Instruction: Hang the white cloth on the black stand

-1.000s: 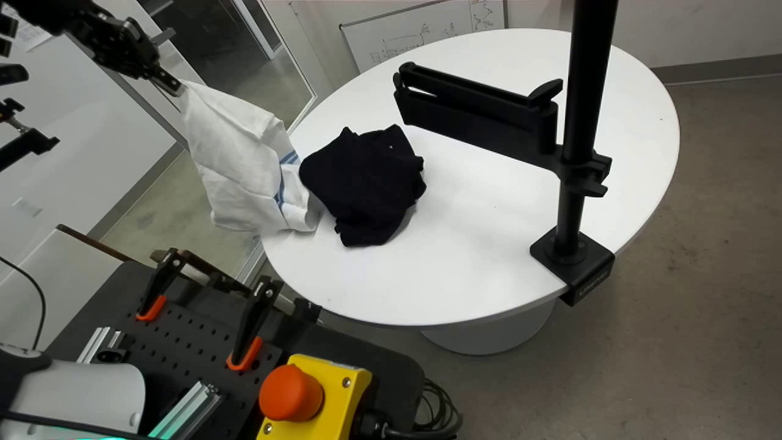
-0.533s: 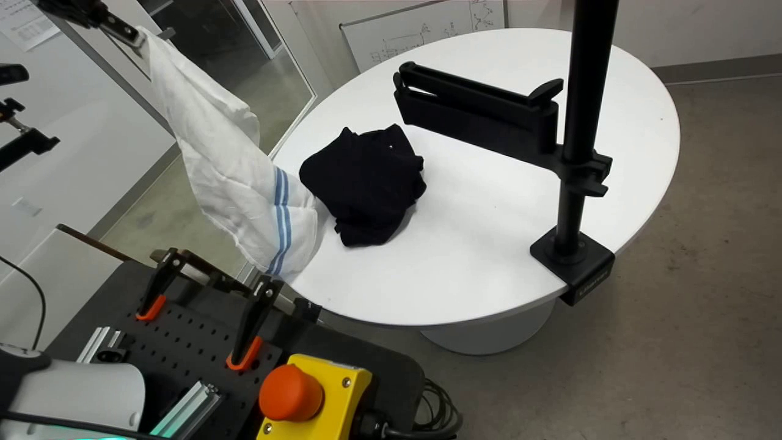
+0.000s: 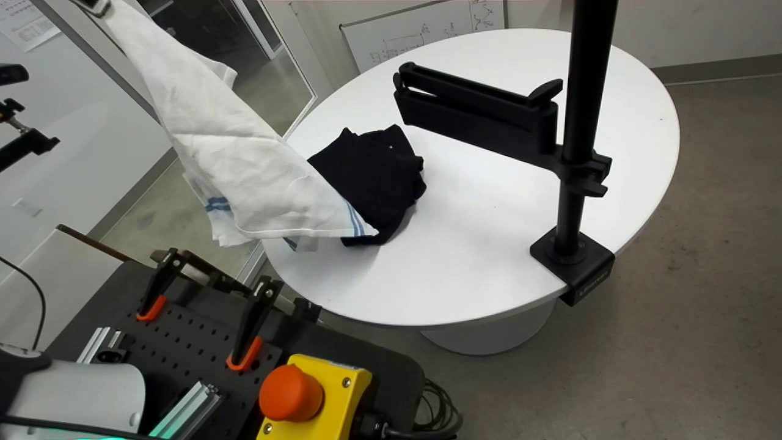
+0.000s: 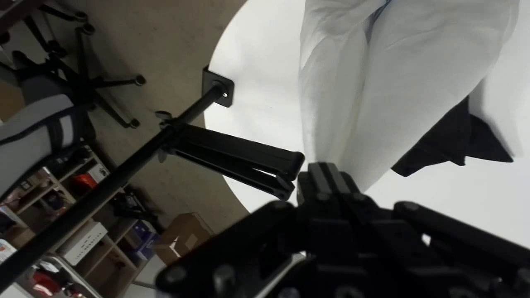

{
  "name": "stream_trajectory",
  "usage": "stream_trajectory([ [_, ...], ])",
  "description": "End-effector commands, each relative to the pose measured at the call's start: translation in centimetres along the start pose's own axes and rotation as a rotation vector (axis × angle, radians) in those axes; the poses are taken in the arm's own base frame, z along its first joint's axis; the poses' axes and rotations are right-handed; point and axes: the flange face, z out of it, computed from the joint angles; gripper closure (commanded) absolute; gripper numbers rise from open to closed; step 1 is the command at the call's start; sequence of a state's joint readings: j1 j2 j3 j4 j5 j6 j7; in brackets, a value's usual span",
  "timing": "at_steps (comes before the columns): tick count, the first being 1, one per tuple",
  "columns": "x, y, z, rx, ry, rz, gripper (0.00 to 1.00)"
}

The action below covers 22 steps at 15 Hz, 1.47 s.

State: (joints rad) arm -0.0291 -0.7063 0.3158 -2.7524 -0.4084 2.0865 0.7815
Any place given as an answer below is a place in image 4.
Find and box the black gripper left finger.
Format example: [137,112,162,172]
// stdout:
[153,162,339,298]

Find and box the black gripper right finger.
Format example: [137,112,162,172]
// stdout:
[327,162,530,298]

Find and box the white cloth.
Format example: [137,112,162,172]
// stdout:
[296,0,521,192]

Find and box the black cloth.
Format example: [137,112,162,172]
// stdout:
[389,94,515,178]

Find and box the black stand with pole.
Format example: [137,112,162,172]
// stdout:
[0,66,306,291]

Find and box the small brown cardboard box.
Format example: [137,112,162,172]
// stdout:
[152,212,213,266]

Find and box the white flat box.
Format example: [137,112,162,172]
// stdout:
[56,220,109,268]

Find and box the wooden shelf unit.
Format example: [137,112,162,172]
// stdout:
[0,147,167,298]

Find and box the grey office chair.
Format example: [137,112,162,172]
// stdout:
[0,0,147,197]

